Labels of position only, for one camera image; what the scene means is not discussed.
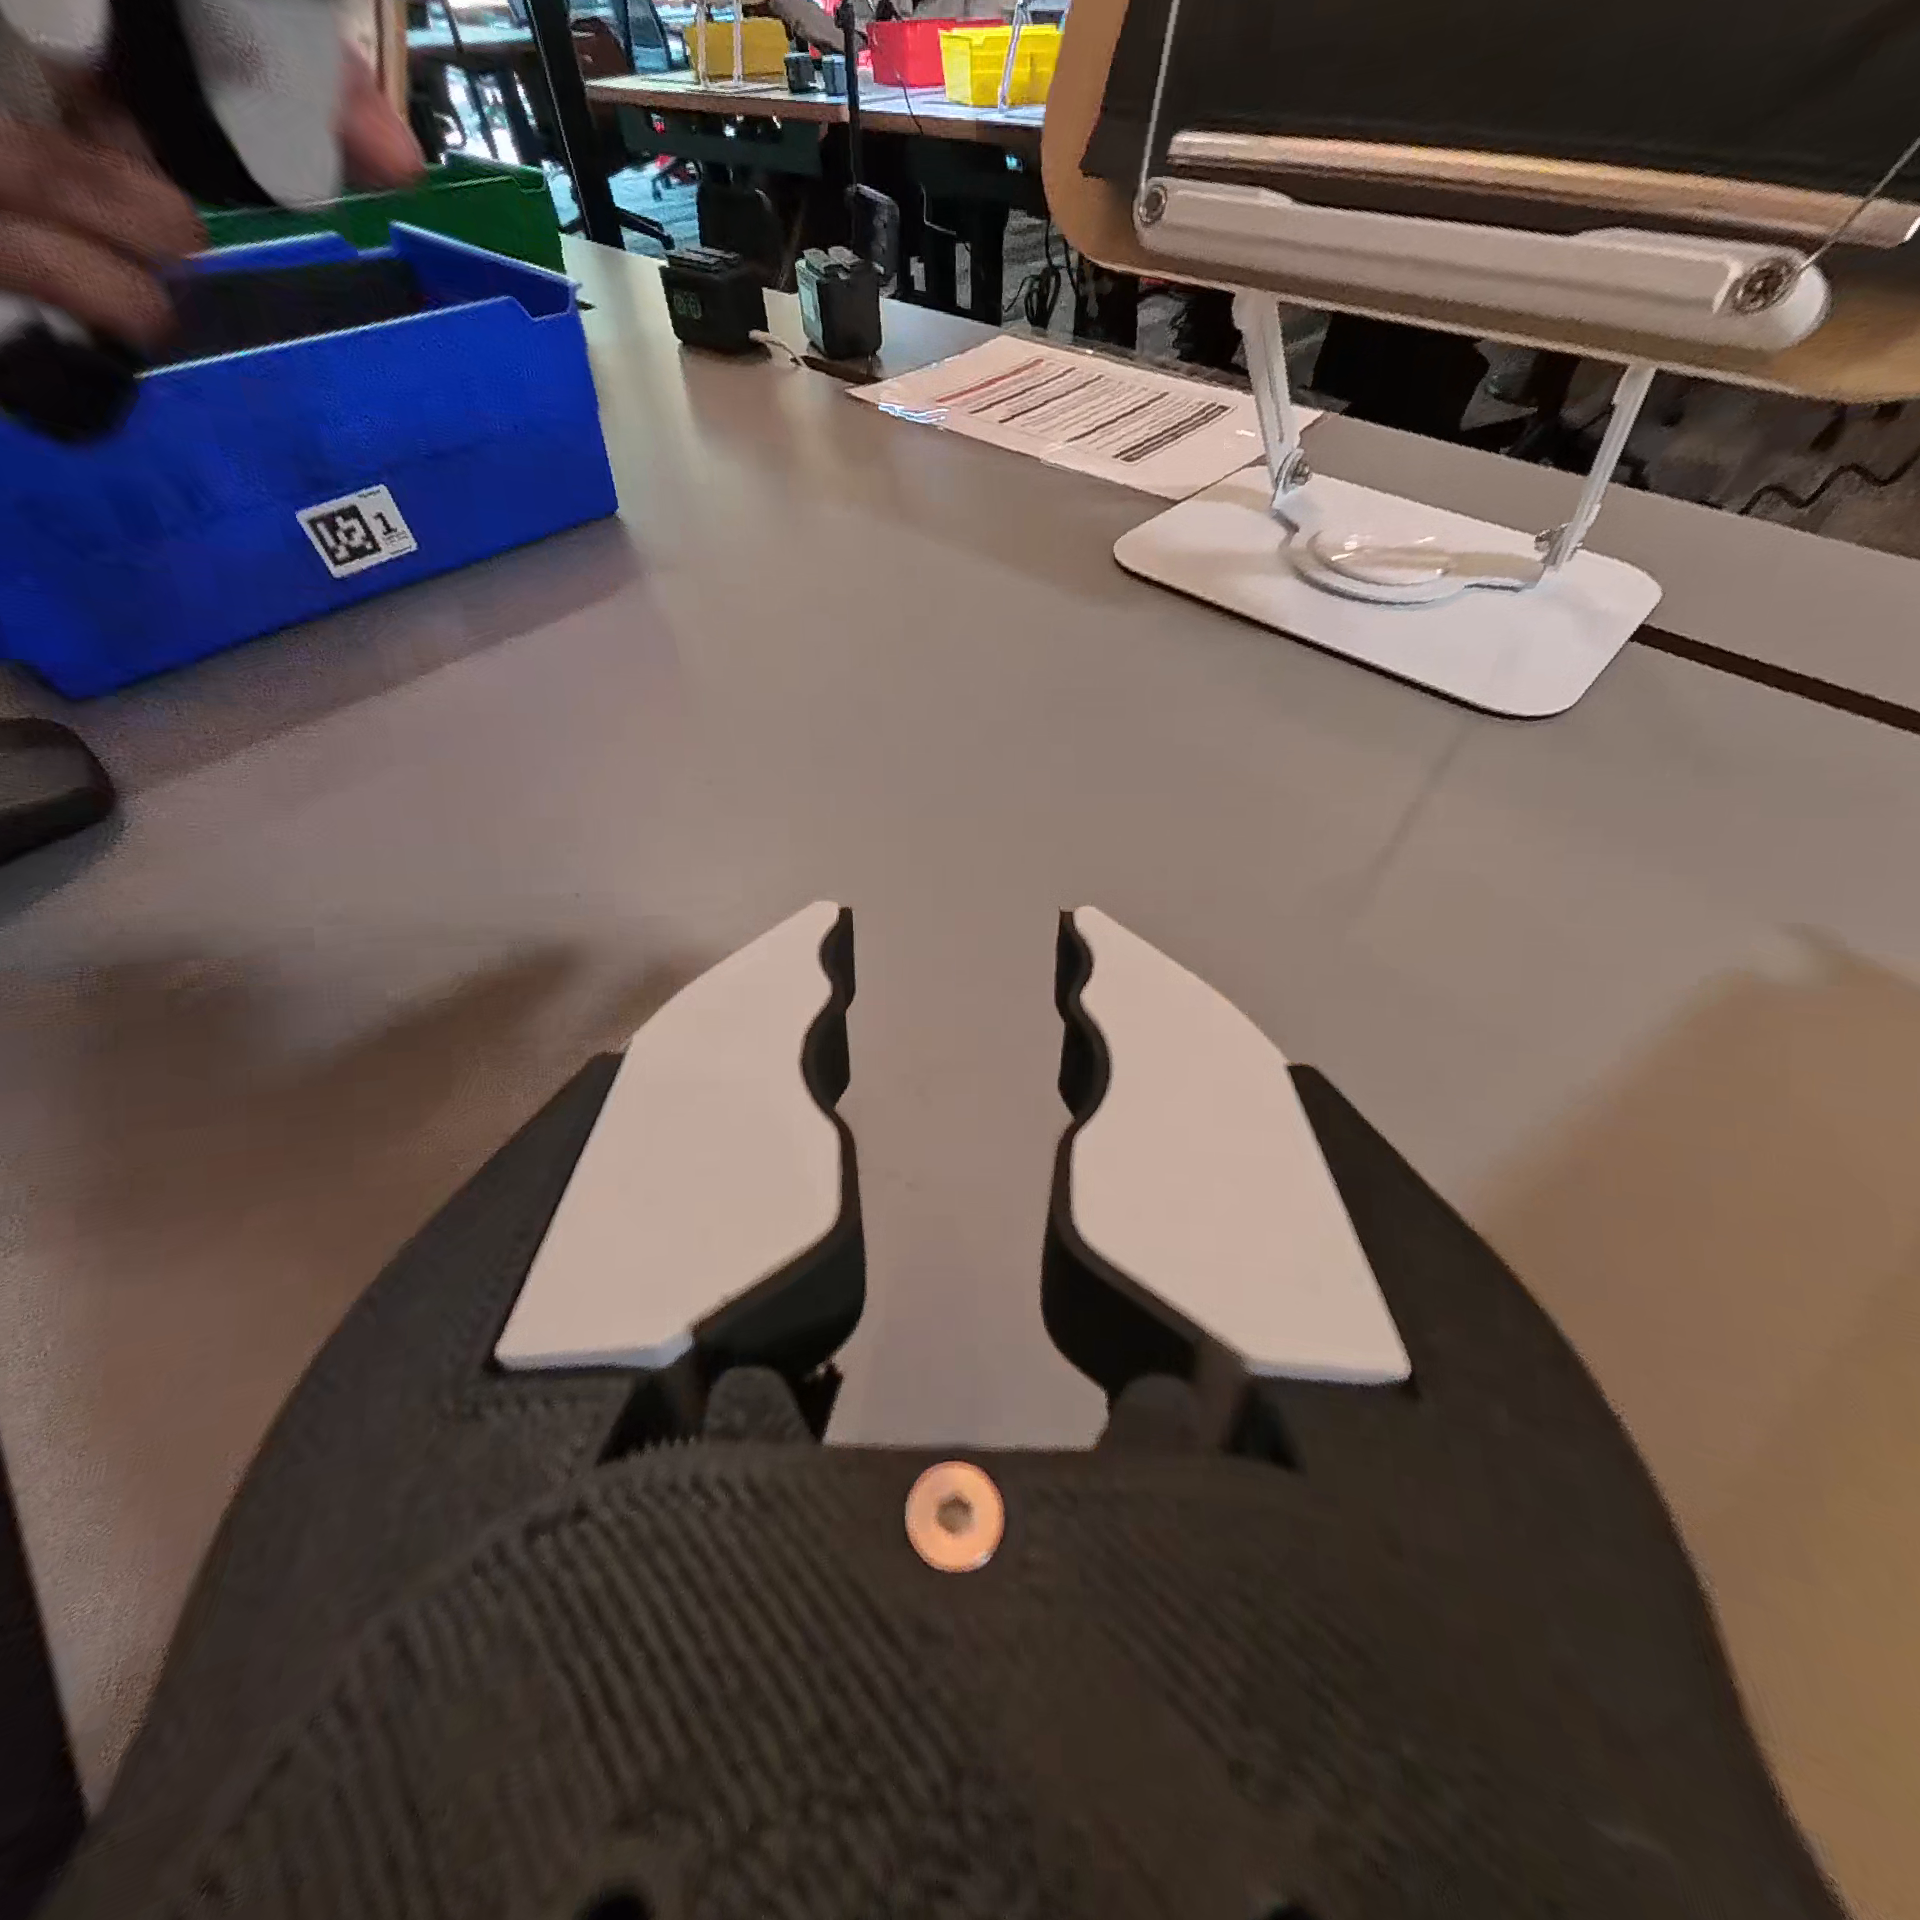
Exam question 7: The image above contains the white tablet stand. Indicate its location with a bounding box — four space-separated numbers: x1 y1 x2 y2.
1114 128 1920 720

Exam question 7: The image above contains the black pole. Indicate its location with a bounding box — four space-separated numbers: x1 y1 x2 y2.
525 0 634 249

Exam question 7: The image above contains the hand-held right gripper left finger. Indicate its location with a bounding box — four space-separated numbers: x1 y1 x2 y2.
496 900 869 1373

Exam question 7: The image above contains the person's left hand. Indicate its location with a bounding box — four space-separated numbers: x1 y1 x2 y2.
0 45 430 350

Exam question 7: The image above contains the long wooden workbench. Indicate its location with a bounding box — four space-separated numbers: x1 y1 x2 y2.
586 65 1051 153

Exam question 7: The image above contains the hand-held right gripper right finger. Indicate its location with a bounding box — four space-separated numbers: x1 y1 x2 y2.
1043 902 1414 1390

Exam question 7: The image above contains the blue storage bin with tag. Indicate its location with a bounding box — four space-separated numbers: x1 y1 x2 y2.
0 221 620 701

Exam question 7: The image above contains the green storage bin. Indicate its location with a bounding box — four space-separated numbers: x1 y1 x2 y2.
194 157 570 279

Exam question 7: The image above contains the printed paper sheet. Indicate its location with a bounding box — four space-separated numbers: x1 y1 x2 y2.
849 333 1321 501

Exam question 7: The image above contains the black battery charger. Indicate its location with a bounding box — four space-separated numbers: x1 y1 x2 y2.
660 247 771 357
796 247 886 360

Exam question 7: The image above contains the person's left forearm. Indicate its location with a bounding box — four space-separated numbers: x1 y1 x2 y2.
0 717 118 864

